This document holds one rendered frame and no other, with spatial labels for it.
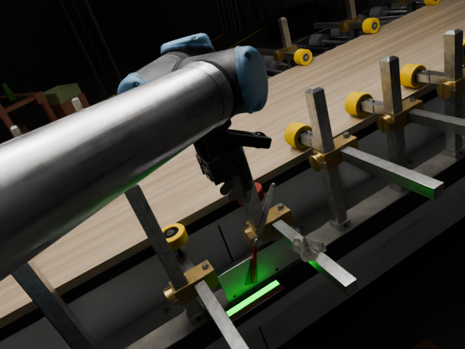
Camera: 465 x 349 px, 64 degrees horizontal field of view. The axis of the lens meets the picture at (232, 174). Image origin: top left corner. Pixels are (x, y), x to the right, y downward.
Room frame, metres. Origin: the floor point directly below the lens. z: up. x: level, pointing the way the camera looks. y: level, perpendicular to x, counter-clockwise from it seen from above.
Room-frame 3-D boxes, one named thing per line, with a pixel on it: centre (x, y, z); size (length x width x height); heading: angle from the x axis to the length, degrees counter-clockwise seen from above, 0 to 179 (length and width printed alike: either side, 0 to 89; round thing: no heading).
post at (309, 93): (0.88, -0.26, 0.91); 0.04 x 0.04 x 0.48; 18
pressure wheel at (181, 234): (0.84, 0.21, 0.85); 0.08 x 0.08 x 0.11
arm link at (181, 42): (0.71, 0.00, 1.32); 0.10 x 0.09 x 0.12; 144
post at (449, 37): (1.03, -0.74, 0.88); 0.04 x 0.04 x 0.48; 18
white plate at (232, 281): (0.77, 0.00, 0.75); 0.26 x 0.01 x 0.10; 108
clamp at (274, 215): (0.81, -0.04, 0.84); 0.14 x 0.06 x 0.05; 108
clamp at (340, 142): (0.88, -0.28, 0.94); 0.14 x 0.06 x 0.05; 108
